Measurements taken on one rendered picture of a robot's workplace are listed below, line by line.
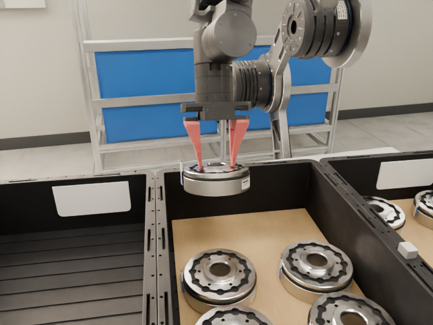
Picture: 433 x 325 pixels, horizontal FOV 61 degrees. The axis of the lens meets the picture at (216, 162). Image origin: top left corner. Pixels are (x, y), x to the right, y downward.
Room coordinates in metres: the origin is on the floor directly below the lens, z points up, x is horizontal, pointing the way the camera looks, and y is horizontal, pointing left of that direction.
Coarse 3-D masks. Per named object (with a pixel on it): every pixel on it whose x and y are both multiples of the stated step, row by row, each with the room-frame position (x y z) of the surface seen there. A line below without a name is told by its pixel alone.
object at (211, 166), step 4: (204, 164) 0.51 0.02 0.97; (208, 164) 0.52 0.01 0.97; (212, 164) 0.52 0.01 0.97; (216, 164) 0.52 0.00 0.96; (220, 164) 0.52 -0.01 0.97; (224, 164) 0.52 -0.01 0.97; (228, 164) 0.51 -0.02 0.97; (204, 168) 0.49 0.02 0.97; (208, 168) 0.49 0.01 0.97; (212, 168) 0.49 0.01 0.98; (216, 168) 0.49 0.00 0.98; (220, 168) 0.49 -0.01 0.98; (224, 168) 0.49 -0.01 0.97; (228, 168) 0.49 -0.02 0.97
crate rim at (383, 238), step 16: (288, 160) 0.61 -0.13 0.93; (304, 160) 0.61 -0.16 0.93; (160, 176) 0.55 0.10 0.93; (160, 192) 0.52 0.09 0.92; (336, 192) 0.50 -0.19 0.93; (160, 208) 0.45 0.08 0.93; (352, 208) 0.45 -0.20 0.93; (160, 224) 0.41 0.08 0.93; (368, 224) 0.41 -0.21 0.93; (160, 240) 0.38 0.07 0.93; (384, 240) 0.38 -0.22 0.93; (160, 256) 0.35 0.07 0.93; (400, 256) 0.35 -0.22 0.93; (160, 272) 0.32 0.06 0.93; (416, 272) 0.32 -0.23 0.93; (160, 288) 0.29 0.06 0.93; (432, 288) 0.29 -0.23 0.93; (160, 304) 0.27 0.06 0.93; (160, 320) 0.25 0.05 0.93
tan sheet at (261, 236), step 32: (192, 224) 0.55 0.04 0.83; (224, 224) 0.55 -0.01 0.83; (256, 224) 0.55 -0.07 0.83; (288, 224) 0.55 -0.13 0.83; (192, 256) 0.46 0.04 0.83; (256, 256) 0.46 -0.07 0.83; (256, 288) 0.39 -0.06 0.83; (352, 288) 0.39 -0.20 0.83; (192, 320) 0.34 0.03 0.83; (288, 320) 0.34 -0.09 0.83
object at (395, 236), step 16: (320, 160) 0.61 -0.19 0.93; (336, 160) 0.61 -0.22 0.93; (352, 160) 0.62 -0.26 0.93; (368, 160) 0.62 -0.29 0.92; (336, 176) 0.55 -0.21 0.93; (352, 192) 0.50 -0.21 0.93; (368, 208) 0.45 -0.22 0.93; (384, 224) 0.41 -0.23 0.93; (400, 240) 0.38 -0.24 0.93; (432, 272) 0.32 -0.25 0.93
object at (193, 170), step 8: (184, 168) 0.51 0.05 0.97; (192, 168) 0.52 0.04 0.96; (232, 168) 0.50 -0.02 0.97; (240, 168) 0.51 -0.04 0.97; (248, 168) 0.50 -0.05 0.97; (192, 176) 0.47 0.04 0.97; (200, 176) 0.46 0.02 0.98; (208, 176) 0.46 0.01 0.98; (216, 176) 0.46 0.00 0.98; (224, 176) 0.46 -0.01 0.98; (232, 176) 0.46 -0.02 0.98
